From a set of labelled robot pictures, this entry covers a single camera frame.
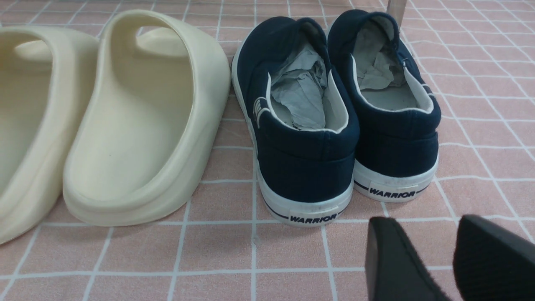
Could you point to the cream slide slipper right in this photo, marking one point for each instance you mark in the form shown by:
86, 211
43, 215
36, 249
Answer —
144, 142

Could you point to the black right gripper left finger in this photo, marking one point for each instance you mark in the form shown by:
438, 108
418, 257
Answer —
394, 270

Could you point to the steel shoe rack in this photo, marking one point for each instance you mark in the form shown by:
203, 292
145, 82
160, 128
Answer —
396, 8

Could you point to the cream slide slipper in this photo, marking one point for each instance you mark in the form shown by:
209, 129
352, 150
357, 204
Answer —
144, 142
47, 75

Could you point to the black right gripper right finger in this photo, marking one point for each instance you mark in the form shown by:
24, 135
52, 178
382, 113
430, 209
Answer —
491, 263

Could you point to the navy slip-on shoe left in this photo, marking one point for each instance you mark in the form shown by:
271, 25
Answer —
302, 123

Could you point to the pink checked tablecloth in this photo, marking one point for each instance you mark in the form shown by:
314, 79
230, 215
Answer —
477, 56

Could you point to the navy slip-on shoe right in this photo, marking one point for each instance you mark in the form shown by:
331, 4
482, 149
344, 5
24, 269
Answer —
397, 154

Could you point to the navy slip-on shoe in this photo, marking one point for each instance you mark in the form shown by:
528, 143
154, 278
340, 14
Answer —
397, 154
302, 123

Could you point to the cream slide slipper left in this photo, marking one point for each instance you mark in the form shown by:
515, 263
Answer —
47, 75

